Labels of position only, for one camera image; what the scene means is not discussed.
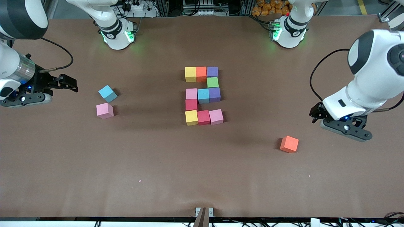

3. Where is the orange foam cube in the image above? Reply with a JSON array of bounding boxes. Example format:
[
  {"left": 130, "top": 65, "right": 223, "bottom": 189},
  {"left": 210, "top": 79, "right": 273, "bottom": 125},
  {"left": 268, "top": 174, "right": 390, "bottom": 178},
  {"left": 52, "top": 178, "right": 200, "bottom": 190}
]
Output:
[
  {"left": 280, "top": 136, "right": 299, "bottom": 154},
  {"left": 196, "top": 66, "right": 208, "bottom": 83}
]

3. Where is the metal mount bracket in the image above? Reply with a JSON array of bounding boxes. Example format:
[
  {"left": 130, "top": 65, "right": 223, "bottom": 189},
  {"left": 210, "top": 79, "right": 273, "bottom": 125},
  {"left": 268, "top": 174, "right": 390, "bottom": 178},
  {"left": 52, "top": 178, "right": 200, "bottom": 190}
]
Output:
[{"left": 195, "top": 207, "right": 214, "bottom": 227}]

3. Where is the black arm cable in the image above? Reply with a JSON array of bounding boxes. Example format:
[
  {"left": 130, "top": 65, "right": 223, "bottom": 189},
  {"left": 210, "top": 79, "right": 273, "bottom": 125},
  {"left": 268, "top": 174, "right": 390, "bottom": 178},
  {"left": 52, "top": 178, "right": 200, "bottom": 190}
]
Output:
[
  {"left": 39, "top": 37, "right": 74, "bottom": 73},
  {"left": 310, "top": 49, "right": 351, "bottom": 103}
]

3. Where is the brown table cover sheet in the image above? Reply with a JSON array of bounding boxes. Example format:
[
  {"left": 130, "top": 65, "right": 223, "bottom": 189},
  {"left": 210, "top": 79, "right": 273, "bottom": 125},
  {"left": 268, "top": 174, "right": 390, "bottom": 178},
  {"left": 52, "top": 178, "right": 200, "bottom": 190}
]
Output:
[{"left": 0, "top": 16, "right": 404, "bottom": 218}]

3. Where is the aluminium frame corner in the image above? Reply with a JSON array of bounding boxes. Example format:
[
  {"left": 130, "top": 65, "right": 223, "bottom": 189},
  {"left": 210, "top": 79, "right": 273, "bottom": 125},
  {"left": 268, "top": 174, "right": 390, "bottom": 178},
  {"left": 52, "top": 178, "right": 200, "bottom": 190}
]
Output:
[
  {"left": 44, "top": 0, "right": 56, "bottom": 19},
  {"left": 379, "top": 0, "right": 404, "bottom": 31}
]

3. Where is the yellow foam cube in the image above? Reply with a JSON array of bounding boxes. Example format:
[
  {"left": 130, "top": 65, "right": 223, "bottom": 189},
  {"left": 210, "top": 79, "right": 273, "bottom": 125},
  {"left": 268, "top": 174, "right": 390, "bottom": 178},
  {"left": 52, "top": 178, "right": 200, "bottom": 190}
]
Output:
[
  {"left": 185, "top": 67, "right": 197, "bottom": 83},
  {"left": 185, "top": 110, "right": 199, "bottom": 126}
]

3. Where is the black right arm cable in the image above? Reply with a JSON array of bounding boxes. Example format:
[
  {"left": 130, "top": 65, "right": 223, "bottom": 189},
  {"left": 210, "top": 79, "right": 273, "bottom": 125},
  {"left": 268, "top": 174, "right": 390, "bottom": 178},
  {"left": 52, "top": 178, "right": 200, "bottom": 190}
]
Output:
[{"left": 39, "top": 37, "right": 74, "bottom": 73}]

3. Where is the white equipment box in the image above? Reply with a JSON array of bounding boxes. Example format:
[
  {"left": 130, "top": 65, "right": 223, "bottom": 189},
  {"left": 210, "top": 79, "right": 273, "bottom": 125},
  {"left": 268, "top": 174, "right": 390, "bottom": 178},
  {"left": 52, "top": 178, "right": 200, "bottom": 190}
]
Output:
[{"left": 181, "top": 0, "right": 221, "bottom": 16}]

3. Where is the light blue foam cube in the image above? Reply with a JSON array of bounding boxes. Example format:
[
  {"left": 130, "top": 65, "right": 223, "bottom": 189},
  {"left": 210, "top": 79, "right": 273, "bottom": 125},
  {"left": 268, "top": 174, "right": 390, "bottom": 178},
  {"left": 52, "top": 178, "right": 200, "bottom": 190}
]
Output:
[
  {"left": 198, "top": 88, "right": 210, "bottom": 104},
  {"left": 98, "top": 84, "right": 118, "bottom": 103}
]

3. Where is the aluminium frame post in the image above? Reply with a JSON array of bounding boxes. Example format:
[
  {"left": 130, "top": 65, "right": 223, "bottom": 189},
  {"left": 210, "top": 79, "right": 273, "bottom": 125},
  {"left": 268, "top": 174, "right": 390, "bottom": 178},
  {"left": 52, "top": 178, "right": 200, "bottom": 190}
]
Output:
[
  {"left": 158, "top": 0, "right": 171, "bottom": 17},
  {"left": 239, "top": 0, "right": 253, "bottom": 15}
]

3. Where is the bag of orange items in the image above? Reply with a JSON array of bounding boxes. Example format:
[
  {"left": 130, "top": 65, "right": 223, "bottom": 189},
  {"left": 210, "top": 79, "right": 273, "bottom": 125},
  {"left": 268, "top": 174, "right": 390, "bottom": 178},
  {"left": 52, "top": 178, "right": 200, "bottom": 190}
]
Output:
[{"left": 252, "top": 0, "right": 292, "bottom": 17}]

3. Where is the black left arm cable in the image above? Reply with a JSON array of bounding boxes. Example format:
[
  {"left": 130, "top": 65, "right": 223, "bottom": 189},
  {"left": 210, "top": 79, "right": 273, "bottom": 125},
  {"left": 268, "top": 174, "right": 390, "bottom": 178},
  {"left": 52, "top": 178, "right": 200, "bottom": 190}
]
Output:
[{"left": 310, "top": 49, "right": 351, "bottom": 103}]

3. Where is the white power strip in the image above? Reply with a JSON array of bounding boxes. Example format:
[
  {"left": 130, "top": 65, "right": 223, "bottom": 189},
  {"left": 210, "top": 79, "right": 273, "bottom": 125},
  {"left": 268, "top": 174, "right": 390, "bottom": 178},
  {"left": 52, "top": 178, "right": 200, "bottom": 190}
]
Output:
[{"left": 117, "top": 0, "right": 158, "bottom": 18}]

